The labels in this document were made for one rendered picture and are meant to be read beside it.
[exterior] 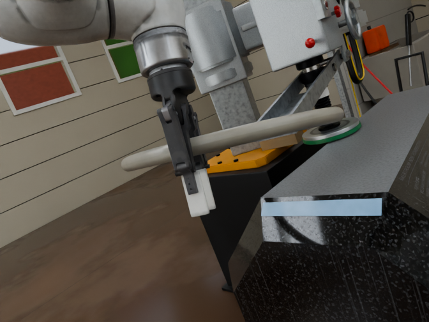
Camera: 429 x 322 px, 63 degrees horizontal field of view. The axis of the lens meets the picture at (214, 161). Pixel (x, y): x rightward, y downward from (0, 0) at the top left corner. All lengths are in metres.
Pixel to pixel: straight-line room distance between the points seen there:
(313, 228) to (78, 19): 0.65
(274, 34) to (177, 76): 0.79
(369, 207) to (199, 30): 1.25
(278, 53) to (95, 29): 0.84
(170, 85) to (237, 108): 1.32
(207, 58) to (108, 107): 5.67
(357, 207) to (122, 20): 0.61
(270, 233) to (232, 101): 1.04
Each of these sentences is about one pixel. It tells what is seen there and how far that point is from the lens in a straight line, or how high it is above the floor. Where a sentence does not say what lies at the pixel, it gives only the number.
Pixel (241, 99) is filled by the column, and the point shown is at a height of 1.05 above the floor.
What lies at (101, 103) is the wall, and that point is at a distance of 7.25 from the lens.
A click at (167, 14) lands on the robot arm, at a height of 1.30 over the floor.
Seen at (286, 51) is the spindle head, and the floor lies 1.20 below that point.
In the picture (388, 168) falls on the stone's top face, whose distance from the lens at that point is 0.95.
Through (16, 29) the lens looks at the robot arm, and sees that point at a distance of 0.56.
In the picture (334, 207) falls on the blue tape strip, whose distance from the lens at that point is 0.87.
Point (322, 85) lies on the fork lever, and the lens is 1.24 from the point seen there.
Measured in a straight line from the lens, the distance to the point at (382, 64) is 4.13.
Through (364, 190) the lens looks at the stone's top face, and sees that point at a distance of 0.86.
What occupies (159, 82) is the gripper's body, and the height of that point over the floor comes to 1.21.
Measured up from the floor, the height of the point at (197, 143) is 1.10.
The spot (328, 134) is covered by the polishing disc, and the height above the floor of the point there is 0.87.
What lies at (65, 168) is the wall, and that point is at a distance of 6.84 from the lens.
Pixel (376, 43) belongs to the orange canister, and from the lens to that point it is 4.48.
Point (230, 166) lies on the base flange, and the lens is 1.79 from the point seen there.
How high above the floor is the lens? 1.18
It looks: 12 degrees down
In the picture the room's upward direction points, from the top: 21 degrees counter-clockwise
